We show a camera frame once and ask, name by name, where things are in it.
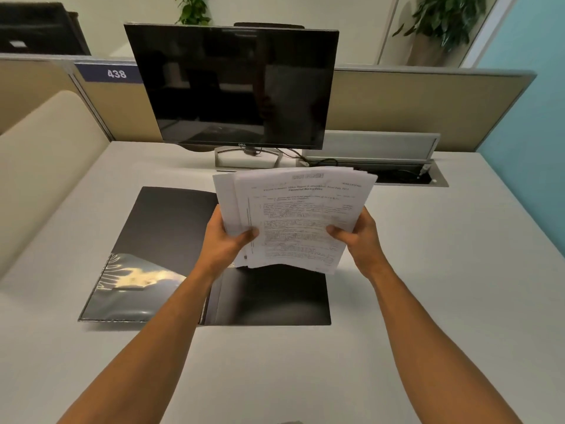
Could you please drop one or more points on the small green plant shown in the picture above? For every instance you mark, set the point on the small green plant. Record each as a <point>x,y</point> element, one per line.
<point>192,8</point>

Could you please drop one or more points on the black folder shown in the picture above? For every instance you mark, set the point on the black folder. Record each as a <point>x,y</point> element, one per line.
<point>176,225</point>

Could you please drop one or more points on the person's left forearm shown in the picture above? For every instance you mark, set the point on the person's left forearm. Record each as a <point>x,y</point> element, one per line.
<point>150,357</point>

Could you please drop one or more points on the person's left hand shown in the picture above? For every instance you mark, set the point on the person's left hand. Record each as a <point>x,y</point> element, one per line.
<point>220,251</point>

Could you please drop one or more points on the stack of printed papers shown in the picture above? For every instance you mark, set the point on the stack of printed papers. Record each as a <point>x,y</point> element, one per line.
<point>300,216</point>

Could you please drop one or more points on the person's right hand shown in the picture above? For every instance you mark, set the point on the person's right hand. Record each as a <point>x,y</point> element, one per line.
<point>364,249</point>

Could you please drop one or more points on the black computer monitor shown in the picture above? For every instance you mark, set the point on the black computer monitor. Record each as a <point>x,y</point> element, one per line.
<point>229,83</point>

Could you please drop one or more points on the large green potted plant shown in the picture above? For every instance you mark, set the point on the large green potted plant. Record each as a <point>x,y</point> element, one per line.
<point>446,17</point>

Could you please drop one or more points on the cream curved desk divider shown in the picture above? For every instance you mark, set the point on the cream curved desk divider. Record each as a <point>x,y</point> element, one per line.
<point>44,172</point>

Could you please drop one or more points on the blue number sign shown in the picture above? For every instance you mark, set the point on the blue number sign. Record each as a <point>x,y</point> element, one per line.
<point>92,74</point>

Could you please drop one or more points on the black device with white label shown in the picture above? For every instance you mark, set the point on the black device with white label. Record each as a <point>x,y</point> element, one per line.
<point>44,26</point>

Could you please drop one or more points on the beige fabric partition panel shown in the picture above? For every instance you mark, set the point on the beige fabric partition panel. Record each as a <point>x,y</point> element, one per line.
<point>419,105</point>
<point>31,88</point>

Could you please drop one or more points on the person's right forearm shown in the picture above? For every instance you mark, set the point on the person's right forearm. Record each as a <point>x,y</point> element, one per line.
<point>432,357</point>

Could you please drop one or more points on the silver monitor stand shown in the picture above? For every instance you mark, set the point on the silver monitor stand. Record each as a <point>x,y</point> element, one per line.
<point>225,163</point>

